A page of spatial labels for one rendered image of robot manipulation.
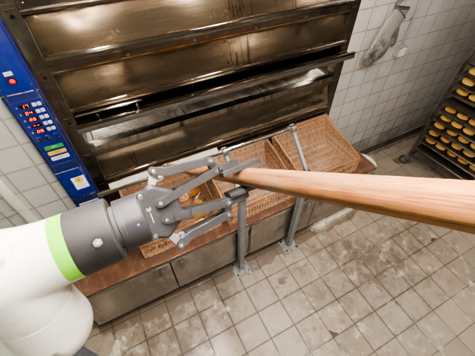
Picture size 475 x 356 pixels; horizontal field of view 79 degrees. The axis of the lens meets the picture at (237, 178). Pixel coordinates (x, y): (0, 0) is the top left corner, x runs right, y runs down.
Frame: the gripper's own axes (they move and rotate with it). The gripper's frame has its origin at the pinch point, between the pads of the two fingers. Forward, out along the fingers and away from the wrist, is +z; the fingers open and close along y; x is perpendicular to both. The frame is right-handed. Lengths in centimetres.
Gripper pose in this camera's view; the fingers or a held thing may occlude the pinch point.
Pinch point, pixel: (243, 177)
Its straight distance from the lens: 47.7
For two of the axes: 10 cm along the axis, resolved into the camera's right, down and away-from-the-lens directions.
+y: 3.1, 9.4, 1.7
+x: 3.6, 0.5, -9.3
